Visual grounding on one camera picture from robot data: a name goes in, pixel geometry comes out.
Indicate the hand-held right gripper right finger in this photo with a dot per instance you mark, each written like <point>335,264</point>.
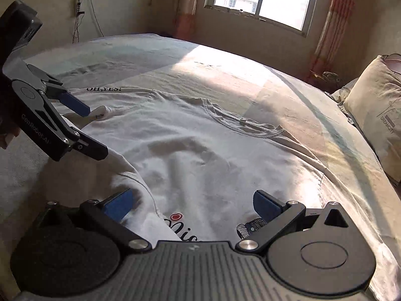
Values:
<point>266,207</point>

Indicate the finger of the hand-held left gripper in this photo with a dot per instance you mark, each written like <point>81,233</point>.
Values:
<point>92,150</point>
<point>75,105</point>

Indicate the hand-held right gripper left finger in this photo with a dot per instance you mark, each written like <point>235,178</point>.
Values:
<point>120,205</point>

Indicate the white printed t-shirt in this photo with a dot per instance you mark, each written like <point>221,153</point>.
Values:
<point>203,150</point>

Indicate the person's left hand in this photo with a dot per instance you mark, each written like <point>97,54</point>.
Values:
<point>6,141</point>

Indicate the bed with striped sheet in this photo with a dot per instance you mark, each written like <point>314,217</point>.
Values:
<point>250,78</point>

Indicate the wooden bedside shelf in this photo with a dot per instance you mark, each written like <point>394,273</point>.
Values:
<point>315,74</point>

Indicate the beige printed pillow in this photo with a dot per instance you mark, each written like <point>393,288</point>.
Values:
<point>376,116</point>

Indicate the grey cloth bundle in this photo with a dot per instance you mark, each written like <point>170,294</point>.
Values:
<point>331,77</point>

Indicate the pink patterned curtain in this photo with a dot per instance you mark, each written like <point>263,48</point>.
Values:
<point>188,6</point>
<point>335,22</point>

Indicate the wooden bed headboard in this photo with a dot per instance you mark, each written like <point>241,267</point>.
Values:
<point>393,64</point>

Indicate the window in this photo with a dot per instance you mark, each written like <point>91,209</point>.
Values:
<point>266,0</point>

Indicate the wall power strip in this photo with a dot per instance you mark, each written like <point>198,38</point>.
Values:
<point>77,6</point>

